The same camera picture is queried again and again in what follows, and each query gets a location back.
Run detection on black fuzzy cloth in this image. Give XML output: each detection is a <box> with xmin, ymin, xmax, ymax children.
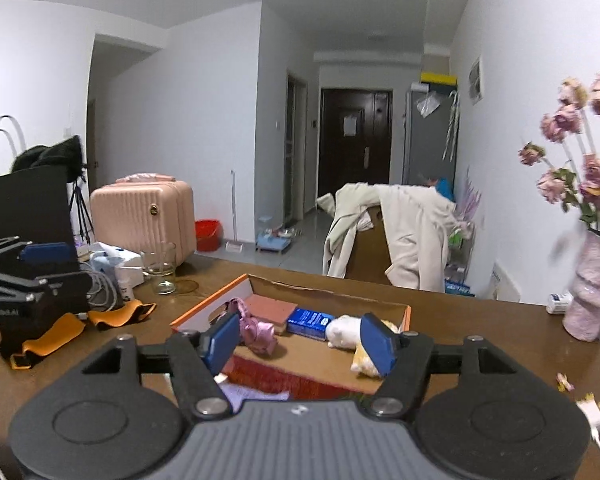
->
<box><xmin>11</xmin><ymin>135</ymin><xmax>86</xmax><ymax>181</ymax></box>

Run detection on white nebulizer device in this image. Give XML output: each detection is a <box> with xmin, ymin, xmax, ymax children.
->
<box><xmin>87</xmin><ymin>242</ymin><xmax>146</xmax><ymax>288</ymax></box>

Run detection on clear plastic bag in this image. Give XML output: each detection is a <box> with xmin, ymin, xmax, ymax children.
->
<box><xmin>416</xmin><ymin>92</ymin><xmax>443</xmax><ymax>118</ymax></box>

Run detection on clear glass cup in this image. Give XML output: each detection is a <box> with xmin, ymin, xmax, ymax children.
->
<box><xmin>141</xmin><ymin>241</ymin><xmax>178</xmax><ymax>296</ymax></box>

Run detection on orange strap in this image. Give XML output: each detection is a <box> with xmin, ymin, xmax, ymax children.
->
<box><xmin>87</xmin><ymin>300</ymin><xmax>158</xmax><ymax>331</ymax></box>
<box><xmin>10</xmin><ymin>312</ymin><xmax>87</xmax><ymax>371</ymax></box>

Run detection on black tripod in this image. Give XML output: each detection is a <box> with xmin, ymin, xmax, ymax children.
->
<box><xmin>69</xmin><ymin>162</ymin><xmax>96</xmax><ymax>248</ymax></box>

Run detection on grey interior door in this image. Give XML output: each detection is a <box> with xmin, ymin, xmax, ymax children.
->
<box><xmin>286</xmin><ymin>74</ymin><xmax>311</xmax><ymax>223</ymax></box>

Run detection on blue bag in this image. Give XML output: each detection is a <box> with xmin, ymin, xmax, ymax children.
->
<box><xmin>432</xmin><ymin>176</ymin><xmax>456</xmax><ymax>201</ymax></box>

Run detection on white medicine bottle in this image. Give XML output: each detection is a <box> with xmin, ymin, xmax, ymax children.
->
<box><xmin>547</xmin><ymin>292</ymin><xmax>575</xmax><ymax>316</ymax></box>

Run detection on black paper bag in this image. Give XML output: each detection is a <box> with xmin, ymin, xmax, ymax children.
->
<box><xmin>0</xmin><ymin>115</ymin><xmax>78</xmax><ymax>261</ymax></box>

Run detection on white cables bundle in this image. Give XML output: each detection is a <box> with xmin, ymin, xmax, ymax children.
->
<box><xmin>80</xmin><ymin>267</ymin><xmax>121</xmax><ymax>316</ymax></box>

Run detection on blue pet feeder stand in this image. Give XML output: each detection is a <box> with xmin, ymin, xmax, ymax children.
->
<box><xmin>255</xmin><ymin>227</ymin><xmax>301</xmax><ymax>251</ymax></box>

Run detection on white broom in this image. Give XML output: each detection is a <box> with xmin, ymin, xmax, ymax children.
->
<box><xmin>228</xmin><ymin>169</ymin><xmax>246</xmax><ymax>253</ymax></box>

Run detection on white charger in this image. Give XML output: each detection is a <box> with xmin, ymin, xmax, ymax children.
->
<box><xmin>576</xmin><ymin>395</ymin><xmax>600</xmax><ymax>431</ymax></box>

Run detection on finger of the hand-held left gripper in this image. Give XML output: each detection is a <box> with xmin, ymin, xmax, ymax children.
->
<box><xmin>0</xmin><ymin>269</ymin><xmax>63</xmax><ymax>303</ymax></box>
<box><xmin>0</xmin><ymin>236</ymin><xmax>76</xmax><ymax>267</ymax></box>

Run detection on purple dried lavender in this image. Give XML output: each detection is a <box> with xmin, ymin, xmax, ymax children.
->
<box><xmin>455</xmin><ymin>167</ymin><xmax>483</xmax><ymax>226</ymax></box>

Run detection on pink sponge block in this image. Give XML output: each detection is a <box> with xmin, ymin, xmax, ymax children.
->
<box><xmin>243</xmin><ymin>294</ymin><xmax>298</xmax><ymax>333</ymax></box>

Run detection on pink suitcase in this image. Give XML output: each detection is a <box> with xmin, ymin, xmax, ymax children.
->
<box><xmin>89</xmin><ymin>173</ymin><xmax>197</xmax><ymax>268</ymax></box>

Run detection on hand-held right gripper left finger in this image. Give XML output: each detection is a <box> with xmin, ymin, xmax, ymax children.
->
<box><xmin>80</xmin><ymin>312</ymin><xmax>243</xmax><ymax>418</ymax></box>

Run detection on small white bottle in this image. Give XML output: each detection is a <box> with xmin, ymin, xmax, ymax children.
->
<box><xmin>116</xmin><ymin>266</ymin><xmax>136</xmax><ymax>303</ymax></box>

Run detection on dark entrance door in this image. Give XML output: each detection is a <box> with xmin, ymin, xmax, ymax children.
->
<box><xmin>320</xmin><ymin>87</ymin><xmax>394</xmax><ymax>198</ymax></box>

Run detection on white leaning board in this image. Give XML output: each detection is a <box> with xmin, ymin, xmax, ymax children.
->
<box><xmin>490</xmin><ymin>258</ymin><xmax>522</xmax><ymax>303</ymax></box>

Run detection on grey refrigerator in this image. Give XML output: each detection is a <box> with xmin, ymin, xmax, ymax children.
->
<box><xmin>402</xmin><ymin>89</ymin><xmax>458</xmax><ymax>186</ymax></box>

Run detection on beige coat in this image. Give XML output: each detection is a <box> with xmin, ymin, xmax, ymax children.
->
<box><xmin>316</xmin><ymin>182</ymin><xmax>463</xmax><ymax>293</ymax></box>

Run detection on pink textured vase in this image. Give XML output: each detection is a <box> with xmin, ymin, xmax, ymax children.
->
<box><xmin>562</xmin><ymin>227</ymin><xmax>600</xmax><ymax>343</ymax></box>

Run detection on metal storage rack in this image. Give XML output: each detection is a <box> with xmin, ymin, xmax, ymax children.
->
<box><xmin>444</xmin><ymin>220</ymin><xmax>476</xmax><ymax>297</ymax></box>

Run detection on brown wooden chair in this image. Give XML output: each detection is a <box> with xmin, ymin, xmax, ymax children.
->
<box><xmin>345</xmin><ymin>202</ymin><xmax>396</xmax><ymax>286</ymax></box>

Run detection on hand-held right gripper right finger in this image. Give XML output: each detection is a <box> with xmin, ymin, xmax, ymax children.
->
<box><xmin>360</xmin><ymin>312</ymin><xmax>521</xmax><ymax>418</ymax></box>

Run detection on orange cardboard box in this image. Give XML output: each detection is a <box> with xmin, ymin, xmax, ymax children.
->
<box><xmin>170</xmin><ymin>273</ymin><xmax>413</xmax><ymax>401</ymax></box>

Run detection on blue tissue packet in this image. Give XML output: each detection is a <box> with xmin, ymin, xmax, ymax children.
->
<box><xmin>286</xmin><ymin>307</ymin><xmax>336</xmax><ymax>341</ymax></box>

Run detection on purple towel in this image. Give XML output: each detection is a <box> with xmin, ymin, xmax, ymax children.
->
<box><xmin>215</xmin><ymin>374</ymin><xmax>291</xmax><ymax>413</ymax></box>

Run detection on white wall panel box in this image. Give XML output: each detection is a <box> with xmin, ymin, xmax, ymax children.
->
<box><xmin>467</xmin><ymin>55</ymin><xmax>483</xmax><ymax>106</ymax></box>

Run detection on white plush toy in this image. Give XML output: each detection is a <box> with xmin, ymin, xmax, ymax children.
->
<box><xmin>326</xmin><ymin>314</ymin><xmax>366</xmax><ymax>350</ymax></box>

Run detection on dried pink roses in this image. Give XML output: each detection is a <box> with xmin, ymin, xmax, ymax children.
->
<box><xmin>517</xmin><ymin>74</ymin><xmax>600</xmax><ymax>236</ymax></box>

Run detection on red plastic basin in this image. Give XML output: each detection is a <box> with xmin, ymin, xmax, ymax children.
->
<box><xmin>195</xmin><ymin>218</ymin><xmax>223</xmax><ymax>252</ymax></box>

